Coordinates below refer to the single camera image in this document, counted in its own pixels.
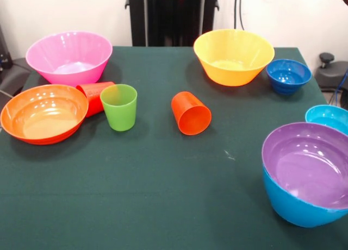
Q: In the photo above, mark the purple bowl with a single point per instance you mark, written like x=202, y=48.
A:
x=304, y=165

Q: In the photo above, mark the orange cup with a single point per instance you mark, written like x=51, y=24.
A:
x=190, y=114

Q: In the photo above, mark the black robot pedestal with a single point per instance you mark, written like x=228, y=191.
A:
x=174, y=16

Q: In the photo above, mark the black stand base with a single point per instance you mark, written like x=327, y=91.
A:
x=11, y=76
x=331, y=70

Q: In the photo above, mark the sky blue bowl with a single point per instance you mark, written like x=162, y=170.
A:
x=288, y=203

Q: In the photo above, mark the large yellow bowl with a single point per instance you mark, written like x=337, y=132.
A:
x=233, y=59

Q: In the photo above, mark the orange bowl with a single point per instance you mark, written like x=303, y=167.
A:
x=43, y=117

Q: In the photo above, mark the small cyan ribbed bowl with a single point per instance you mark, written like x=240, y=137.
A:
x=326, y=115

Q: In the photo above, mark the green cup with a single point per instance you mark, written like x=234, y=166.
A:
x=119, y=111

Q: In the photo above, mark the dark green tablecloth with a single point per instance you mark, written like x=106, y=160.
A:
x=81, y=206

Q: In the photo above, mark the large pink bowl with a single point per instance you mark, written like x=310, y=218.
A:
x=68, y=57

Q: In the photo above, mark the small dark blue bowl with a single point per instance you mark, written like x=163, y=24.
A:
x=288, y=76

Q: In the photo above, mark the red cup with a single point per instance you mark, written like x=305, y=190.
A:
x=93, y=97

